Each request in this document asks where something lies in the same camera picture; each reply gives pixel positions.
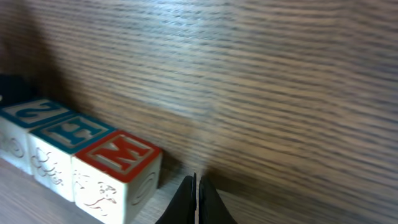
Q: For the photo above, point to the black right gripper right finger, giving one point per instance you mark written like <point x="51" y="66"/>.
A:
<point x="212" y="210"/>

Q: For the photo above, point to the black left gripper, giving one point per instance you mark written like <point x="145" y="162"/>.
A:
<point x="15" y="89"/>

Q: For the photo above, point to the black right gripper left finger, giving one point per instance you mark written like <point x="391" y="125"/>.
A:
<point x="182" y="207"/>

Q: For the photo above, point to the red G block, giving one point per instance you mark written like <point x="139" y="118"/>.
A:
<point x="18" y="120"/>

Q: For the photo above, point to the red block with drawing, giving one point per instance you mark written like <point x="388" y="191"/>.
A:
<point x="53" y="145"/>

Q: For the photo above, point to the green Z block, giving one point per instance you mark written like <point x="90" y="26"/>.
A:
<point x="115" y="177"/>

